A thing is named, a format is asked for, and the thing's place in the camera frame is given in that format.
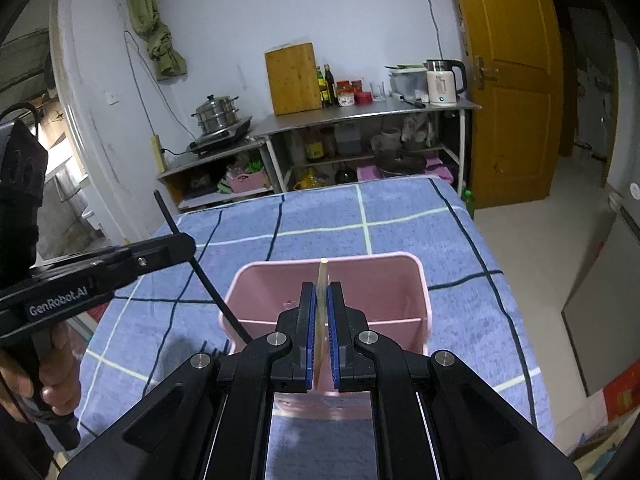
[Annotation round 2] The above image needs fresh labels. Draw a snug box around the green curtain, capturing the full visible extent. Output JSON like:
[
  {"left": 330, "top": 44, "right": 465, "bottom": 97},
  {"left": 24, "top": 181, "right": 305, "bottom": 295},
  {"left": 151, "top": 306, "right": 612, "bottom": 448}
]
[{"left": 124, "top": 0, "right": 187, "bottom": 82}]

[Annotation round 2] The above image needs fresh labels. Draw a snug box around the black wok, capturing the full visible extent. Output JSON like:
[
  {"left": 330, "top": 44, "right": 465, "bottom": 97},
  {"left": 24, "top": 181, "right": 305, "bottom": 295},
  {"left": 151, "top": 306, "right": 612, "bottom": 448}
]
[{"left": 375, "top": 152, "right": 426, "bottom": 178}]

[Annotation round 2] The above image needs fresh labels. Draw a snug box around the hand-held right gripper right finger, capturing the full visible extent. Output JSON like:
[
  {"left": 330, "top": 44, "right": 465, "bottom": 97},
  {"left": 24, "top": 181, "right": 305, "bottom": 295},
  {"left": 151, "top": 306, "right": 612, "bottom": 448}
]
[{"left": 327, "top": 281, "right": 583, "bottom": 480}]

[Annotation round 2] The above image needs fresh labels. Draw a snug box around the bamboo cutting board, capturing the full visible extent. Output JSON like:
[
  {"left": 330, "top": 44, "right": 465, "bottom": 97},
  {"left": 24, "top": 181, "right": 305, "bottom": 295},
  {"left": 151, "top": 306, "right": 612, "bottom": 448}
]
[{"left": 264, "top": 42, "right": 323, "bottom": 117}]

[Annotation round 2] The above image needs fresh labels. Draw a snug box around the black induction cooker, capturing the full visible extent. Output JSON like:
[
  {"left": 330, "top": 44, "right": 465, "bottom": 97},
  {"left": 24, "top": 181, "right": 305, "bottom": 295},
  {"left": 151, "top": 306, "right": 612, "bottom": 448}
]
[{"left": 186, "top": 116, "right": 253, "bottom": 157}]

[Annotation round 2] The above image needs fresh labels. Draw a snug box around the steel steamer pot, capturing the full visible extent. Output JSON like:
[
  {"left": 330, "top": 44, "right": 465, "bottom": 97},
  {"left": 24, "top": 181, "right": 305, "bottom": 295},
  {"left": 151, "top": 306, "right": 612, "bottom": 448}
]
[{"left": 191, "top": 94, "right": 240, "bottom": 136}]

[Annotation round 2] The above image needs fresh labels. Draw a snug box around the black chopstick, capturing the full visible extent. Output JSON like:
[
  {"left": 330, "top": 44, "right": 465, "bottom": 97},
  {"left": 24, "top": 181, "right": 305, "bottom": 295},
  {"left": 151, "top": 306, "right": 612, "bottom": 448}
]
[{"left": 152, "top": 189, "right": 253, "bottom": 347}]

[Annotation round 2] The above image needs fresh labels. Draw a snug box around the blue plaid blanket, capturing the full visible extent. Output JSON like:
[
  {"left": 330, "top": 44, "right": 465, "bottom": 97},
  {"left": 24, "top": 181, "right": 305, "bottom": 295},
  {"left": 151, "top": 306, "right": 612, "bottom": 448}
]
[{"left": 75, "top": 177, "right": 557, "bottom": 480}]

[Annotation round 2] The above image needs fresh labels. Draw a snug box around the person's left hand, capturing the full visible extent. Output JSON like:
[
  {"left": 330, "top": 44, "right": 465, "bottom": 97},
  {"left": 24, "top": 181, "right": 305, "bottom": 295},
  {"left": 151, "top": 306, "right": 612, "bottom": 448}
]
[{"left": 0, "top": 322, "right": 83, "bottom": 424}]

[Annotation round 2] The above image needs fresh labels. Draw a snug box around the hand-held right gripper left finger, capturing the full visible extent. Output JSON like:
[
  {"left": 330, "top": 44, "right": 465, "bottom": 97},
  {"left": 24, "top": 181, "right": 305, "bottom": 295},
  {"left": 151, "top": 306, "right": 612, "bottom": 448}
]
[{"left": 57, "top": 282, "right": 321, "bottom": 480}]

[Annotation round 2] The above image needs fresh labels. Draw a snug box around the grey refrigerator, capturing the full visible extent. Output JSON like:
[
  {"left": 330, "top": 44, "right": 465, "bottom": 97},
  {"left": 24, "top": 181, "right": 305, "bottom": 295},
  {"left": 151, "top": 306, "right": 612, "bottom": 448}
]
[{"left": 561, "top": 180, "right": 640, "bottom": 396}]

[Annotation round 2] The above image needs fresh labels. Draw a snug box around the white plastic container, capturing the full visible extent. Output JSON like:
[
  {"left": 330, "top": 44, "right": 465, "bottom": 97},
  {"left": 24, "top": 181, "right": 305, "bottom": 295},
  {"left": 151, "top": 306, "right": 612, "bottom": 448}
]
[{"left": 389, "top": 67, "right": 428, "bottom": 102}]

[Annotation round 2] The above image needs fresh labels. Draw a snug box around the large steel kitchen table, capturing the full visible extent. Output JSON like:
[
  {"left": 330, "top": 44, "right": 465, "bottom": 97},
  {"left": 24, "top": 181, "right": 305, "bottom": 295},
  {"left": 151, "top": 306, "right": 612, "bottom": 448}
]
[{"left": 247, "top": 96, "right": 482, "bottom": 196}]

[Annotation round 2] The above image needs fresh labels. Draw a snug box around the yellow wooden door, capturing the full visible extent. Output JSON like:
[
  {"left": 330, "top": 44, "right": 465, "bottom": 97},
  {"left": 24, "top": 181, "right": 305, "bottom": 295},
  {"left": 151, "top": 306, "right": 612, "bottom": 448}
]
[{"left": 445, "top": 0, "right": 566, "bottom": 211}]

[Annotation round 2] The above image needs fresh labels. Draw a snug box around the pink plastic utensil holder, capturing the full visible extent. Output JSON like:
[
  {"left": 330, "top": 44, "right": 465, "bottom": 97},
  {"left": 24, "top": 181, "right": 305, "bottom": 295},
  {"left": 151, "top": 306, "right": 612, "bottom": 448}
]
[{"left": 220, "top": 251, "right": 433, "bottom": 423}]

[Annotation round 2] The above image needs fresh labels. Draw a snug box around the pink storage basket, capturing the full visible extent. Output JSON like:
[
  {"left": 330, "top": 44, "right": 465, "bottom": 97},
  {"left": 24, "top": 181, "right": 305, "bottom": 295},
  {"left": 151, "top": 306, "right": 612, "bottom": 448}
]
[{"left": 226, "top": 167, "right": 268, "bottom": 195}]

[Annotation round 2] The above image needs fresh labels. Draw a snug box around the grey plastic canister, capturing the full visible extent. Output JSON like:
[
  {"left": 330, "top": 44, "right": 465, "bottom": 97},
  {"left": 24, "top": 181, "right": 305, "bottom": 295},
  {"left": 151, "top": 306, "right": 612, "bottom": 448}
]
[{"left": 334, "top": 122, "right": 362, "bottom": 156}]

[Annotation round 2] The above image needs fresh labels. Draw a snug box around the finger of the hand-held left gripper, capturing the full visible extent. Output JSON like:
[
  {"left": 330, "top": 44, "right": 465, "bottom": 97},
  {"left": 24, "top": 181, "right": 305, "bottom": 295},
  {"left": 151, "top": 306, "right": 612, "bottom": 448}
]
[{"left": 30, "top": 232, "right": 197, "bottom": 295}]

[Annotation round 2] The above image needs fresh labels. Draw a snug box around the red cardboard box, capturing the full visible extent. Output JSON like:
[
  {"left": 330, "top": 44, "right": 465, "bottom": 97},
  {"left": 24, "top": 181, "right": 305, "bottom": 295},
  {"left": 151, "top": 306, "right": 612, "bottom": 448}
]
[{"left": 602, "top": 375, "right": 640, "bottom": 423}]

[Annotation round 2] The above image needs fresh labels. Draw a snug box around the white electric kettle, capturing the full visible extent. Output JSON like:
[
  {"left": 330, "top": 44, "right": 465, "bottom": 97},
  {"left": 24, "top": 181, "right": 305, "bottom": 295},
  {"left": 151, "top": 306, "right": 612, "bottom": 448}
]
[{"left": 425, "top": 58, "right": 467, "bottom": 107}]

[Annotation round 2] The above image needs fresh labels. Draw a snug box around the wooden chopstick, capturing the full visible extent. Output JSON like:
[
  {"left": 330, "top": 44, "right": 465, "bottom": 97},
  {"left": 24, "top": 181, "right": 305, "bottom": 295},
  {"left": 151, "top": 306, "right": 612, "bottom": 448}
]
[{"left": 311, "top": 257, "right": 330, "bottom": 392}]

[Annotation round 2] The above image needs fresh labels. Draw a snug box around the small steel kitchen table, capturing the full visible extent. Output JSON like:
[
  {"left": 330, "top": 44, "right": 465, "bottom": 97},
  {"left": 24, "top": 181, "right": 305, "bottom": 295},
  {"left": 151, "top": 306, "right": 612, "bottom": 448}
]
[{"left": 156, "top": 137, "right": 276, "bottom": 211}]

